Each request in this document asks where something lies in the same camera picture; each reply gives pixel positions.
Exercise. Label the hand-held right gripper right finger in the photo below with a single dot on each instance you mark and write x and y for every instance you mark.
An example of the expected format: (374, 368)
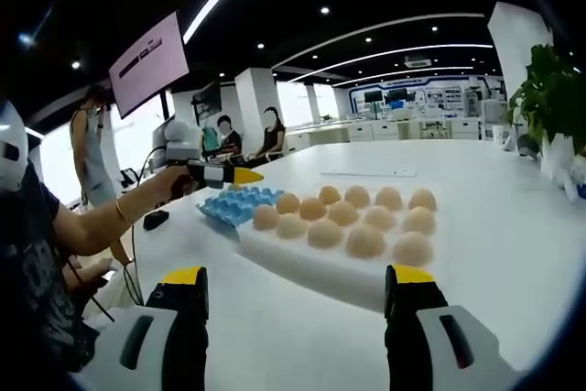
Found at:
(407, 340)

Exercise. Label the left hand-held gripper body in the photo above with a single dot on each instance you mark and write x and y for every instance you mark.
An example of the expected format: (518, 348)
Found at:
(183, 150)

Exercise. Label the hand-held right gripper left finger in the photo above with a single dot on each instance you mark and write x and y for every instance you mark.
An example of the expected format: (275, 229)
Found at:
(183, 340)

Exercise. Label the blue egg tray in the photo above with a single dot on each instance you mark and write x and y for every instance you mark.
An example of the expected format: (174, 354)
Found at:
(229, 205)

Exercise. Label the cluster of brown eggs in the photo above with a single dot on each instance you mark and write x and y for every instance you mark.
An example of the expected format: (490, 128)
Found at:
(364, 240)

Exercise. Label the person's left hand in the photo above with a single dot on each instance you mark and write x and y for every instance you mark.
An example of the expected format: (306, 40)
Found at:
(181, 182)

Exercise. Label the black monitor on pole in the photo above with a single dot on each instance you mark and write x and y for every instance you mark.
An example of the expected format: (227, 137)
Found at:
(207, 99)

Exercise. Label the small black device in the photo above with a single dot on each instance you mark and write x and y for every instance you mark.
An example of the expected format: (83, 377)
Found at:
(156, 220)

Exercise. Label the white square pillar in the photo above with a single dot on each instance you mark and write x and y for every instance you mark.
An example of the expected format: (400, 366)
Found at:
(513, 43)
(256, 98)

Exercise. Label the large hanging display screen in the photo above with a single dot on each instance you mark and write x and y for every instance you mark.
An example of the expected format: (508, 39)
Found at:
(151, 66)

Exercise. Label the white table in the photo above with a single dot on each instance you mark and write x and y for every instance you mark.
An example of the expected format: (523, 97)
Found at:
(297, 340)

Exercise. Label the row of white cabinets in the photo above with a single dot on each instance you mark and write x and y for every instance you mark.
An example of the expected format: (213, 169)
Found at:
(389, 130)

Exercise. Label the white worn device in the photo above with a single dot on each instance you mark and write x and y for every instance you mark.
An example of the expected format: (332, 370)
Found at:
(11, 166)

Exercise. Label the ceiling air conditioner unit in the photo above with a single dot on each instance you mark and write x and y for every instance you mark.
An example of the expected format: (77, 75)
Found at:
(417, 61)

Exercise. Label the white paper cup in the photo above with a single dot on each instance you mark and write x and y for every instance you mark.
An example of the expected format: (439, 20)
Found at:
(497, 132)

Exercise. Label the grey rounded object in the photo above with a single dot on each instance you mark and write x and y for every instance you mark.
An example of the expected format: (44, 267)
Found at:
(528, 147)

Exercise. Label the white plant pot wrap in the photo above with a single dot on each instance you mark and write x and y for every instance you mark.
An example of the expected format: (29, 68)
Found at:
(561, 166)

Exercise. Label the green potted plant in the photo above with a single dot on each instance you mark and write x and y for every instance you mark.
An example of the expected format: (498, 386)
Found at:
(554, 98)

